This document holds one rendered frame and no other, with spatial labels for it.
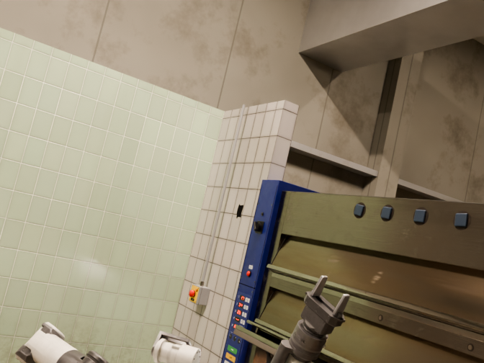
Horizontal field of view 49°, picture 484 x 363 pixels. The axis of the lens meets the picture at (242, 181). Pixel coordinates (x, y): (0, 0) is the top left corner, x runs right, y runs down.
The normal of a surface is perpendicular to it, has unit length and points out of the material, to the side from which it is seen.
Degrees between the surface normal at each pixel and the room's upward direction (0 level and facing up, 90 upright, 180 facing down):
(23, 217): 90
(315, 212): 90
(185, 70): 90
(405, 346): 70
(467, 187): 90
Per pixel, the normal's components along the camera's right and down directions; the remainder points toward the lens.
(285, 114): 0.51, 0.02
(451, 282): -0.70, -0.57
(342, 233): -0.83, -0.25
